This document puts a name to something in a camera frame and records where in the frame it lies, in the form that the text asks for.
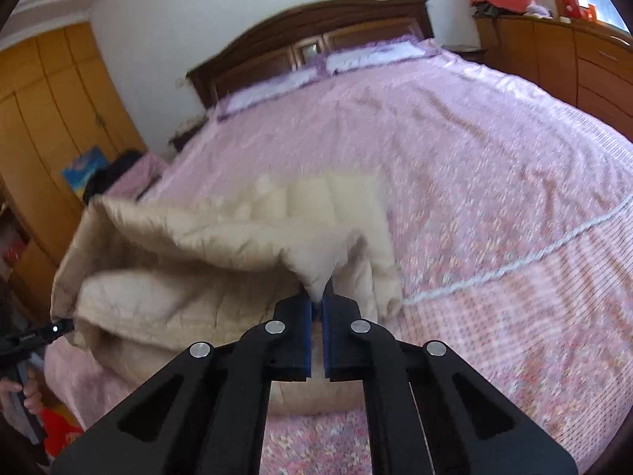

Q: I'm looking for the dark wooden nightstand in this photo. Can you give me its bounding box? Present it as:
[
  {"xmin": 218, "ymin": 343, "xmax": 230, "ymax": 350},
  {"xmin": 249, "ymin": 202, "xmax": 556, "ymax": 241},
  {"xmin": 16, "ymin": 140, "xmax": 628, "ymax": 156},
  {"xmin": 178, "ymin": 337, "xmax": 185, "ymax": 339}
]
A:
[{"xmin": 442, "ymin": 44, "xmax": 490, "ymax": 65}]

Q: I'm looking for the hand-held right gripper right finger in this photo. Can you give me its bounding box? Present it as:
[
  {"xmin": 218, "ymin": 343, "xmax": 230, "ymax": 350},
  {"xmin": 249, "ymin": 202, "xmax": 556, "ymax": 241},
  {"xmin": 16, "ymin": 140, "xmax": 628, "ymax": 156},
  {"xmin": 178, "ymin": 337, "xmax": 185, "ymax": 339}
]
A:
[{"xmin": 320, "ymin": 284, "xmax": 579, "ymax": 475}]

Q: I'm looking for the person's left hand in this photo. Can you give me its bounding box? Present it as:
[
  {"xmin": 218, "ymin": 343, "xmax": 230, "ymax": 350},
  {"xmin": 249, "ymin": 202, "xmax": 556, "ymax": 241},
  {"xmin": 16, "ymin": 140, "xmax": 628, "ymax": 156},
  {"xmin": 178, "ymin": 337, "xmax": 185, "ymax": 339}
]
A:
[{"xmin": 0, "ymin": 370, "xmax": 44, "ymax": 416}]

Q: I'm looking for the white purple-trimmed pillow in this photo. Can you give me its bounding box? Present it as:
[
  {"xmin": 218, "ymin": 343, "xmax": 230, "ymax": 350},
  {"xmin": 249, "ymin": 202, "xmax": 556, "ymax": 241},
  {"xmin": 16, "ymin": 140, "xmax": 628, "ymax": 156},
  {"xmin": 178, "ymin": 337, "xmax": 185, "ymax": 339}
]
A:
[
  {"xmin": 215, "ymin": 66, "xmax": 322, "ymax": 122},
  {"xmin": 324, "ymin": 34, "xmax": 443, "ymax": 77}
]

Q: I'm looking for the beige puffer jacket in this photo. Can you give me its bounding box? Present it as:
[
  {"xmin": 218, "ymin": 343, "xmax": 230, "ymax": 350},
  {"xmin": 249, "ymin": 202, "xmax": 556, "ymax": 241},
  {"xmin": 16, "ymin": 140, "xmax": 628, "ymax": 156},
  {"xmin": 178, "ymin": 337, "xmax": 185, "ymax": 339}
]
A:
[{"xmin": 49, "ymin": 171, "xmax": 404, "ymax": 416}]

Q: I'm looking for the blue picture book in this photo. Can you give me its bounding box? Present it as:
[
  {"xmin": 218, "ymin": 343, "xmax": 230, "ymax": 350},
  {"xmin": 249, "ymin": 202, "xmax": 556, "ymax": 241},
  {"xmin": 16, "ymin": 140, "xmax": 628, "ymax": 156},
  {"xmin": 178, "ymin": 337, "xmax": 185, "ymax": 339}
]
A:
[{"xmin": 62, "ymin": 144, "xmax": 110, "ymax": 194}]

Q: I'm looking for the bed with pink floral cover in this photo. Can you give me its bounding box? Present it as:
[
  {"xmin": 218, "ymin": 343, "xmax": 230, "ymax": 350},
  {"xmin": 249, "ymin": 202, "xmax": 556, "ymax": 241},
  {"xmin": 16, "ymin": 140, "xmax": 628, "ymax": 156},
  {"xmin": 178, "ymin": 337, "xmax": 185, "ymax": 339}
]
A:
[{"xmin": 44, "ymin": 37, "xmax": 633, "ymax": 475}]

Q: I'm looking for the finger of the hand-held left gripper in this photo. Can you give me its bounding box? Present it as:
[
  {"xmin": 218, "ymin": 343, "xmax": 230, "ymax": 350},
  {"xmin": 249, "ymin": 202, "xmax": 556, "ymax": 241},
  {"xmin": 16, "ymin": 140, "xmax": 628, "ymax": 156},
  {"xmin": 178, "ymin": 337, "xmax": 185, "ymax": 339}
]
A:
[{"xmin": 28, "ymin": 321, "xmax": 77, "ymax": 353}]

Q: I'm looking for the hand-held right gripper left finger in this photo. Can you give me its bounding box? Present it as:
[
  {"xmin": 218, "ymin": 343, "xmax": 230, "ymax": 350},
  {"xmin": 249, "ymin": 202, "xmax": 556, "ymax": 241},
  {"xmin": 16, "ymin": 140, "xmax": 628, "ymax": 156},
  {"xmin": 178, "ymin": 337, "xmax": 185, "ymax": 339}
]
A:
[{"xmin": 51, "ymin": 294, "xmax": 313, "ymax": 475}]

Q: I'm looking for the light wooden wardrobe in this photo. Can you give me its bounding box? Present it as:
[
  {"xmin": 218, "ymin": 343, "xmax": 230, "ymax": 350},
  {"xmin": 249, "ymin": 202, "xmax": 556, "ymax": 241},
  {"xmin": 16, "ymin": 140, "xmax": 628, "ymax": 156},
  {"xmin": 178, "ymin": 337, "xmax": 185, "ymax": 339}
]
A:
[{"xmin": 0, "ymin": 22, "xmax": 149, "ymax": 317}]

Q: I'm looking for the dark clothes pile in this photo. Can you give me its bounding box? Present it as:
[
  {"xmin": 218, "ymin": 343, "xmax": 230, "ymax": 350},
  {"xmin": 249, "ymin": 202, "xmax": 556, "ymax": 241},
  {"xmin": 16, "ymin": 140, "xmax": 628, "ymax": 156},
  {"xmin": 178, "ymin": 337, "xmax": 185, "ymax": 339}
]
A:
[{"xmin": 84, "ymin": 150, "xmax": 146, "ymax": 203}]

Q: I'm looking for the dark wooden bed headboard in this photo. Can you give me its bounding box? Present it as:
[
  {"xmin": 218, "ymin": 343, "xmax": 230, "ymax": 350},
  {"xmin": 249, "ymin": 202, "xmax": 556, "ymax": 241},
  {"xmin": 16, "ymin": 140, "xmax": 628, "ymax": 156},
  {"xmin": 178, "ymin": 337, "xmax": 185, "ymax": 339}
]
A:
[{"xmin": 185, "ymin": 0, "xmax": 436, "ymax": 110}]

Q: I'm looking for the light wooden dresser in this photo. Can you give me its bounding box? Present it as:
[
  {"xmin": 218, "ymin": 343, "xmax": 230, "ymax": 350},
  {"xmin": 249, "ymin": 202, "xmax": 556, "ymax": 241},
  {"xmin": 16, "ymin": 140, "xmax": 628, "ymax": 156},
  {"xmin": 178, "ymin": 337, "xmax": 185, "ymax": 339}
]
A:
[{"xmin": 472, "ymin": 12, "xmax": 633, "ymax": 144}]

